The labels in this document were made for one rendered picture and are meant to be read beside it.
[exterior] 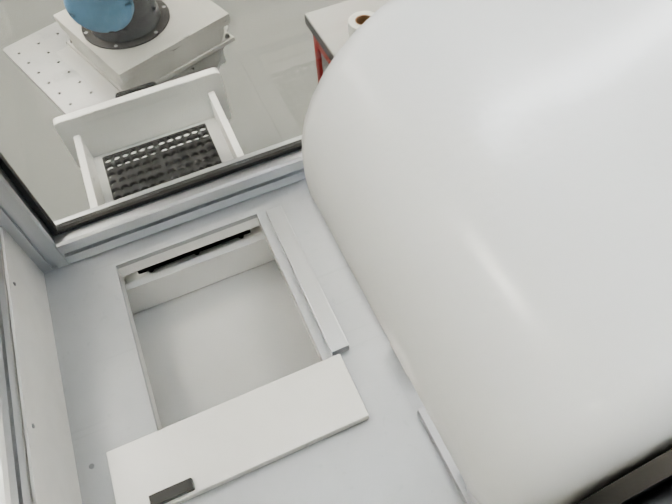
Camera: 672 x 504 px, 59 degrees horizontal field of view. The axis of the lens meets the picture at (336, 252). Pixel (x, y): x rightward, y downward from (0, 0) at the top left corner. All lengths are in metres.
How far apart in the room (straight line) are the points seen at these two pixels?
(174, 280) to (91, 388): 0.21
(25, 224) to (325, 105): 0.67
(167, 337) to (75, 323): 0.14
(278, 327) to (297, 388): 0.20
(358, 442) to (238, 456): 0.13
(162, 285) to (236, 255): 0.11
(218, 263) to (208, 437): 0.29
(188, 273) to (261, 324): 0.13
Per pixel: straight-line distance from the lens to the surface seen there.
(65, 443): 0.73
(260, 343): 0.85
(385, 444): 0.67
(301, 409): 0.67
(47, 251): 0.84
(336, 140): 0.15
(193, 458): 0.68
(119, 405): 0.74
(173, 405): 0.85
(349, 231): 0.15
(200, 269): 0.88
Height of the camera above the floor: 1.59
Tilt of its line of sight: 56 degrees down
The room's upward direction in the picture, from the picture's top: 6 degrees counter-clockwise
